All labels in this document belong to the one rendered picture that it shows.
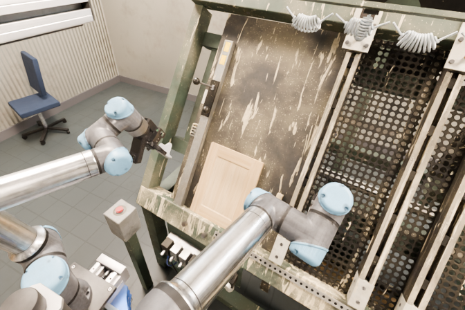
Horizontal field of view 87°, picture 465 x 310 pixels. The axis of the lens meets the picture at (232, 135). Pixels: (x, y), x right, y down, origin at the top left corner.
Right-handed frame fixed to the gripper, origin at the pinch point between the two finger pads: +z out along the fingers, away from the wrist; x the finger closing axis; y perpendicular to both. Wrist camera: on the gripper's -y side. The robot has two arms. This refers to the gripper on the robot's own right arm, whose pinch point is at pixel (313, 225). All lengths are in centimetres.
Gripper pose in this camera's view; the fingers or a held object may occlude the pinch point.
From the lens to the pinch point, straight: 96.6
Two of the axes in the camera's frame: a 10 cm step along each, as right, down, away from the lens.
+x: -9.1, -2.8, 3.0
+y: 3.9, -8.4, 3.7
